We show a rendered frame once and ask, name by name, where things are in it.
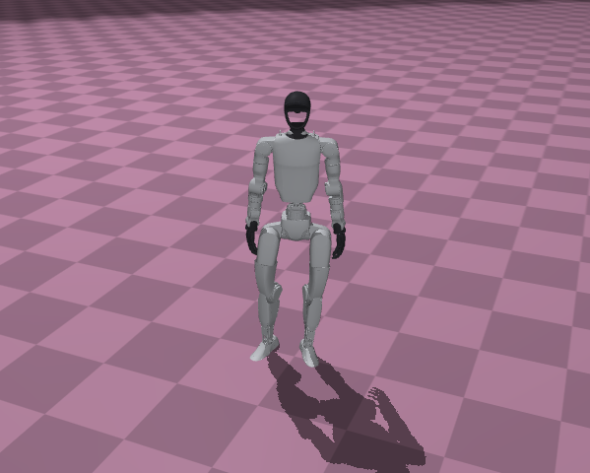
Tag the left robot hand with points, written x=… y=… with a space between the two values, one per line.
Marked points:
x=341 y=238

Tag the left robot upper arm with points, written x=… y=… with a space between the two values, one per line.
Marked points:
x=330 y=150

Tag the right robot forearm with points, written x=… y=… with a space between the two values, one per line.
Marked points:
x=254 y=207

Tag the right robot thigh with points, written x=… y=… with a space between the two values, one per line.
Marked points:
x=266 y=262

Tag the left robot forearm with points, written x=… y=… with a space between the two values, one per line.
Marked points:
x=337 y=208

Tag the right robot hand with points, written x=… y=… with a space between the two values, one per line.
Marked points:
x=250 y=236

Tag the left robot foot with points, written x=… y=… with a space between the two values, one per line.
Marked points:
x=308 y=355

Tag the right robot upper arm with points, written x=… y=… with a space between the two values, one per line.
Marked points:
x=264 y=148

